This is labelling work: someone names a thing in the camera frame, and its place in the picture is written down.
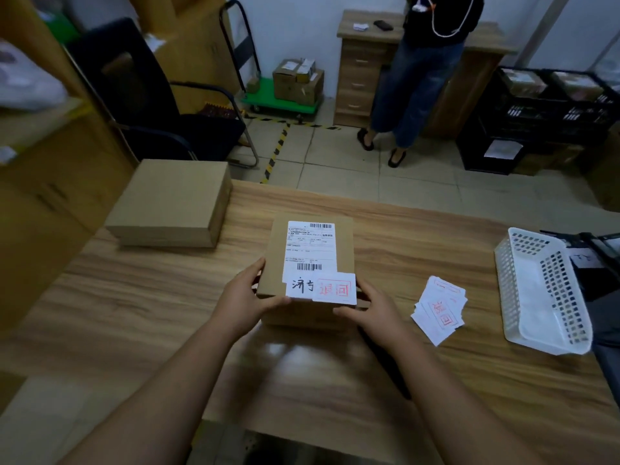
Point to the black scanners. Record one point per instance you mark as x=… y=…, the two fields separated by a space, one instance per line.
x=593 y=273

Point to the small yellowish cardboard box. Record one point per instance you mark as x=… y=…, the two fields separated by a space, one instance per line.
x=305 y=70

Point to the small white desk note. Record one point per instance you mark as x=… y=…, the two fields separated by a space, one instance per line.
x=361 y=27

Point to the red stamped white sticker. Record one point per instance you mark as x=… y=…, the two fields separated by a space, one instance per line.
x=334 y=289

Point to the white perforated plastic tray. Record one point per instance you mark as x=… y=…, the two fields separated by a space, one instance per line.
x=500 y=276

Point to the labelled flat cardboard box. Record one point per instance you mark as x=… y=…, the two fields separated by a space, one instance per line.
x=577 y=86

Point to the black flat device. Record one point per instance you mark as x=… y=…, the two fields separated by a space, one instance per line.
x=603 y=244

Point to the black handheld scanner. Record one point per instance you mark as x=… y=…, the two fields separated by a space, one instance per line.
x=382 y=363

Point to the stack of large cardboard boxes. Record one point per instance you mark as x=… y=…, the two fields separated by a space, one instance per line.
x=43 y=227

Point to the green platform trolley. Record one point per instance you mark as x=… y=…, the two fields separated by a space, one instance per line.
x=276 y=101

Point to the pile of translucent backing papers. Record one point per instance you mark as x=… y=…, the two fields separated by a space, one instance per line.
x=533 y=305

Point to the red striped cardboard box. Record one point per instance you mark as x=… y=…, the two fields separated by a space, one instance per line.
x=344 y=246

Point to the black office chair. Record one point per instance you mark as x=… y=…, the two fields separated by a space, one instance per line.
x=126 y=87

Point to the person's right hand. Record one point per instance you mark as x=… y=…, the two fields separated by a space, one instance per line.
x=380 y=324

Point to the medium taped cardboard box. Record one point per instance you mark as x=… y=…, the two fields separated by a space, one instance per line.
x=300 y=94

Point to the large plain cardboard box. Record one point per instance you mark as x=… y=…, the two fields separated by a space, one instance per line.
x=169 y=198

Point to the tiny cardboard box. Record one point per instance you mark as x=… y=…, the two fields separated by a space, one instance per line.
x=253 y=85

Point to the person's left hand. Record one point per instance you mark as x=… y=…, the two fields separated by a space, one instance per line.
x=242 y=305

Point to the person's left forearm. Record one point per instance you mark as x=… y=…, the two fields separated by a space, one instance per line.
x=155 y=406

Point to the wooden drawer desk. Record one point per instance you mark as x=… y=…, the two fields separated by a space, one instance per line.
x=356 y=87

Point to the dark metal shelf rack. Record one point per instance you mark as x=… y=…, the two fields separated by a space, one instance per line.
x=608 y=353

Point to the small labelled cardboard box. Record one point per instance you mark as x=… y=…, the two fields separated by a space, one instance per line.
x=287 y=66

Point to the small green packet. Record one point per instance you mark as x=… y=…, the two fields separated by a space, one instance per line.
x=60 y=26

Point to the person's right forearm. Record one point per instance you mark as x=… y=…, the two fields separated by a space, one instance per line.
x=460 y=411

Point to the small black phone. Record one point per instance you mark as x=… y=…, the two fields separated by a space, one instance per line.
x=383 y=25

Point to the white standing air conditioner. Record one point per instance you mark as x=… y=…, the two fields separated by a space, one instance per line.
x=576 y=28

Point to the flat brown parcel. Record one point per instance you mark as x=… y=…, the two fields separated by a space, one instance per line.
x=39 y=128

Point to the stack of white stickers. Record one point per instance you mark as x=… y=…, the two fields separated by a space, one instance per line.
x=441 y=309

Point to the black plastic crates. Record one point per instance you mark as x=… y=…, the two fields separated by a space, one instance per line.
x=470 y=162

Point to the knotted white plastic bag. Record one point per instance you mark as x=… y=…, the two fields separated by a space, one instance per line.
x=29 y=82

